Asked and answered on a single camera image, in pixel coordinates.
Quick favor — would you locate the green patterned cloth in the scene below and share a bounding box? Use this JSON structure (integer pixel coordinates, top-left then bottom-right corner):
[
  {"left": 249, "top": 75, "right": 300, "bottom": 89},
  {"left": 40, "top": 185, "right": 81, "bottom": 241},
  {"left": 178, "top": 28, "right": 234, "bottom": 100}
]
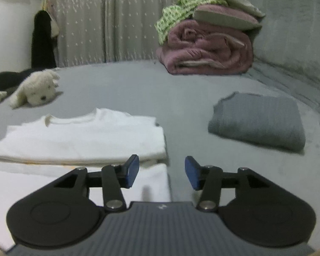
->
[{"left": 155, "top": 0, "right": 228, "bottom": 45}]

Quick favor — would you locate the white Pooh sweatshirt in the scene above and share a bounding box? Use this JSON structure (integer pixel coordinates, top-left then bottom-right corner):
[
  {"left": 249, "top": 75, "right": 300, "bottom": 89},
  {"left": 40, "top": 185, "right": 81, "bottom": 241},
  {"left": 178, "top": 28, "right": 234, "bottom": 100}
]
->
[{"left": 0, "top": 109, "right": 170, "bottom": 248}]

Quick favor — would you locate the folded grey garment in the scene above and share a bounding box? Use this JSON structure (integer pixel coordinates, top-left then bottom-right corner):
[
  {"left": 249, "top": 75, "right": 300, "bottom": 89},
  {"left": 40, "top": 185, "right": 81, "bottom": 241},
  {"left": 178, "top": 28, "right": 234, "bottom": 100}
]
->
[{"left": 208, "top": 92, "right": 306, "bottom": 152}]

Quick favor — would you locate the black hanging garment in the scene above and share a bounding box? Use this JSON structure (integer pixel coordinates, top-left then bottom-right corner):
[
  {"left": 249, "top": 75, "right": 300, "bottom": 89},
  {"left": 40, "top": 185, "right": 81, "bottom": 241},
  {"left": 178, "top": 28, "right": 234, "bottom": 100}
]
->
[{"left": 31, "top": 10, "right": 57, "bottom": 69}]

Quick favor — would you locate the mauve and cream pillow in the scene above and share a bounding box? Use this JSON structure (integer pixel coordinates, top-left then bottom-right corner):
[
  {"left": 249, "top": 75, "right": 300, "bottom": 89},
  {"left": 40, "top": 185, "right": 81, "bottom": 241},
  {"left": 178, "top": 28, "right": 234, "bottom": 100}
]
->
[{"left": 192, "top": 0, "right": 265, "bottom": 31}]

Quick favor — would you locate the grey bed blanket roll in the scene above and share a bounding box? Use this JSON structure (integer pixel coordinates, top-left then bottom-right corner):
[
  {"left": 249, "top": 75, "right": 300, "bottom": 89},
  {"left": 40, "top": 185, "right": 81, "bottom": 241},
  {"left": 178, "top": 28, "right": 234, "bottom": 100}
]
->
[{"left": 247, "top": 0, "right": 320, "bottom": 113}]

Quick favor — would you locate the black garment on bed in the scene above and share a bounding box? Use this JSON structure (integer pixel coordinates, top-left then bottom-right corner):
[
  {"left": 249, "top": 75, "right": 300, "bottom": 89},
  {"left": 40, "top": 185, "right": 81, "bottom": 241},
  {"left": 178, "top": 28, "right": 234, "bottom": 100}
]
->
[{"left": 0, "top": 68, "right": 45, "bottom": 96}]

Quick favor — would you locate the folded mauve comforter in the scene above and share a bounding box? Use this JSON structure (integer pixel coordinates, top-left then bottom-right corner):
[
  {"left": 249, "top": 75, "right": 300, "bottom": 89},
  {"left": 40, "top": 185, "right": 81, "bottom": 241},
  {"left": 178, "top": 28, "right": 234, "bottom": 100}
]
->
[{"left": 157, "top": 20, "right": 253, "bottom": 75}]

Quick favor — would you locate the white plush dog toy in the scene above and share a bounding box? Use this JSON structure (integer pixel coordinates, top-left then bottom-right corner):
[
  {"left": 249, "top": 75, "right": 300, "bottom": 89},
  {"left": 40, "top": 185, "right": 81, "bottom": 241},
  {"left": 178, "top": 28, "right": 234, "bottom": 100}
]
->
[{"left": 10, "top": 69, "right": 60, "bottom": 109}]

